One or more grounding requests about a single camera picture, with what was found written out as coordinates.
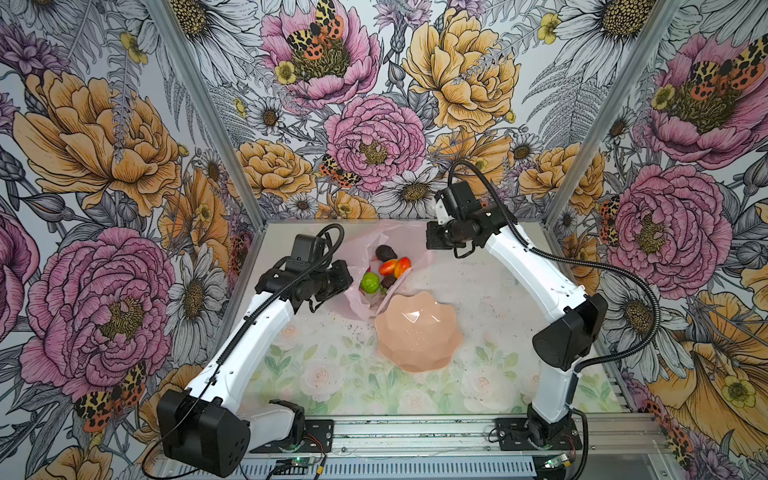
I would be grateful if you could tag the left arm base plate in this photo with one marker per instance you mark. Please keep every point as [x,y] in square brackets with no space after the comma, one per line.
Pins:
[317,437]

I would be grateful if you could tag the dark avocado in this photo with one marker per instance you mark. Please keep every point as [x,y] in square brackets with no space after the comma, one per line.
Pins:
[385,253]

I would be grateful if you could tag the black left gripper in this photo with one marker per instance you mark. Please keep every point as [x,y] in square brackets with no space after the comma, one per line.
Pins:
[344,281]

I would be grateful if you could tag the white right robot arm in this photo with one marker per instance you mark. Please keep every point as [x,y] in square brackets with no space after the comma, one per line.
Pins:
[573,317]

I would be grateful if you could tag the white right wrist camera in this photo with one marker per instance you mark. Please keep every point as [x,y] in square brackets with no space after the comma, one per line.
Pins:
[442,215]

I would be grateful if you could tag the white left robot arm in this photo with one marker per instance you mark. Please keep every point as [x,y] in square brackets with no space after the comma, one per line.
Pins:
[199,424]

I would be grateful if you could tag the green lime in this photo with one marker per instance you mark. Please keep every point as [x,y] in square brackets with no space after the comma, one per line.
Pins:
[370,283]

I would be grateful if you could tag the pink flower-shaped bowl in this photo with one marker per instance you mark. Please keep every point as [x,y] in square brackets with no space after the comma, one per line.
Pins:
[417,333]

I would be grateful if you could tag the aluminium front rail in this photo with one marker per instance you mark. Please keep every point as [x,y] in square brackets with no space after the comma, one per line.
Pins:
[614,446]

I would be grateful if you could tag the red yellow mango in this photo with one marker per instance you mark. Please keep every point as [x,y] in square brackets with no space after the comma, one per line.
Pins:
[388,267]

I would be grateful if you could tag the right aluminium corner post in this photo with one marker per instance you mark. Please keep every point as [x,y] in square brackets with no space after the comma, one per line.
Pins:
[647,43]

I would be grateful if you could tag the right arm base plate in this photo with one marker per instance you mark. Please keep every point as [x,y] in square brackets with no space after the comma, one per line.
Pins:
[524,434]

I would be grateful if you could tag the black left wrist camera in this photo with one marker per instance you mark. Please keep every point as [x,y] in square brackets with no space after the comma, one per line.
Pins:
[306,250]

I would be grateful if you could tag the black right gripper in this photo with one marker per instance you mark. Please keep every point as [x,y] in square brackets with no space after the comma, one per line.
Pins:
[435,242]

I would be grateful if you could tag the aluminium corner post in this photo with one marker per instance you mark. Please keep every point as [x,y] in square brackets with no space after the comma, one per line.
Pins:
[185,62]
[647,43]

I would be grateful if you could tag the orange yellow mango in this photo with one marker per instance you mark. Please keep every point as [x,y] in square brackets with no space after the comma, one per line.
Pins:
[402,265]

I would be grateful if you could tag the left aluminium corner post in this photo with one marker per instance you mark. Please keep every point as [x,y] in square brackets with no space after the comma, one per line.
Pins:
[185,62]

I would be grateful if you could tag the pink plastic bag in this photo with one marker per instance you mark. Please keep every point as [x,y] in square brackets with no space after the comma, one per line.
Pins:
[407,238]

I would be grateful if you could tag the dark purple plum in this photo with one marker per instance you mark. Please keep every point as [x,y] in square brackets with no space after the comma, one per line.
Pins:
[388,281]

